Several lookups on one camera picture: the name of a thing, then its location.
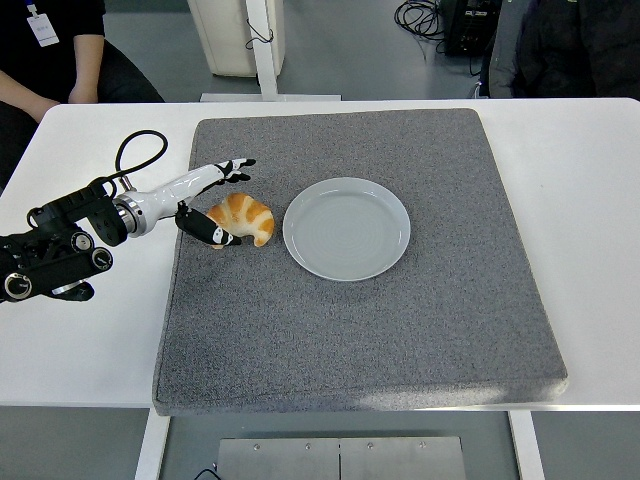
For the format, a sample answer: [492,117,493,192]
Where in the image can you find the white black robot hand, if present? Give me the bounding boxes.
[130,157,257,250]

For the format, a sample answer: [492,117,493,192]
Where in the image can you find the golden croissant bread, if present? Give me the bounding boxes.
[206,193,276,249]

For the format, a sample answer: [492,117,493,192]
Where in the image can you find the round grey plate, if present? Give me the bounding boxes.
[281,176,413,283]

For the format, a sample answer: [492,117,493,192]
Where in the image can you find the grey metal plate with screws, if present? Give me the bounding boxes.
[215,435,469,480]

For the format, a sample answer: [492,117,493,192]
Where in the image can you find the white table column with base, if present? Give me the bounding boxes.
[200,0,343,103]

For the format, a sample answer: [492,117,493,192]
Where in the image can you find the person with badge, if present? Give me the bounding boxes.
[0,0,167,192]

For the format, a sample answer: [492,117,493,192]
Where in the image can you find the white name badge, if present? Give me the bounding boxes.
[26,11,61,49]

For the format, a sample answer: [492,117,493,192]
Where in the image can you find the grey felt mat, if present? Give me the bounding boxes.
[151,107,570,418]

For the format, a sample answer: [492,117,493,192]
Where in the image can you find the white table leg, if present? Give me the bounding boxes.
[507,409,547,480]
[133,408,172,480]

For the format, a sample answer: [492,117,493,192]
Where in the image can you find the black equipment box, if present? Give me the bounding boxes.
[441,0,502,58]

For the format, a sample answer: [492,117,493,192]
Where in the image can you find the person in dark jacket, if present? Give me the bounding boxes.
[478,0,640,100]

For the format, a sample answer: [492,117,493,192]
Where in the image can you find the black floor cables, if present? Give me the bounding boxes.
[393,0,454,56]

